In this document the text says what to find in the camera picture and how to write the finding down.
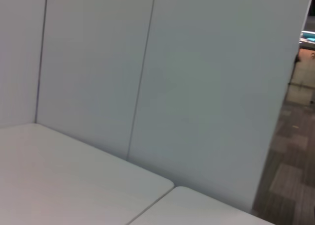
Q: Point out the white partition screen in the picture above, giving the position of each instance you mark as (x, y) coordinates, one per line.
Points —
(172, 74)

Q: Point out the teal object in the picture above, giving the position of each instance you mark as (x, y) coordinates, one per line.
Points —
(308, 36)

